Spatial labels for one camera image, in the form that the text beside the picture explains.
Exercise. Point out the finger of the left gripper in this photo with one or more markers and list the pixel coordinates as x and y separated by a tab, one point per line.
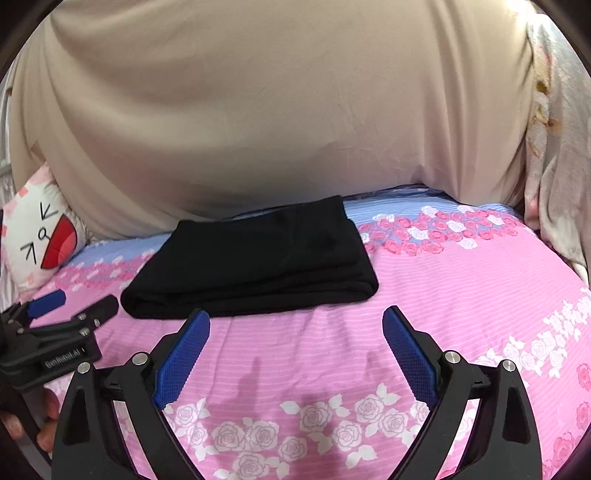
43	305
87	320

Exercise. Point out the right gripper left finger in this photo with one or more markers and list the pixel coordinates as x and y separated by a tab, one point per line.
89	443

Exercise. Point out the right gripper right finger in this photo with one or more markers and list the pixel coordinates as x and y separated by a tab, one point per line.
503	442

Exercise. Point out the black pants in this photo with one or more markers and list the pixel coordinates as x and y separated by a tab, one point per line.
292	258

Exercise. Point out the cartoon face pillow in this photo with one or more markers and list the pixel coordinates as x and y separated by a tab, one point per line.
39	233

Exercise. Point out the pink rose bed sheet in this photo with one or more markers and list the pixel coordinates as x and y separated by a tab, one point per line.
318	394

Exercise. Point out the floral grey blanket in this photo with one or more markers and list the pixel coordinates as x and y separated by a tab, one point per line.
557	189

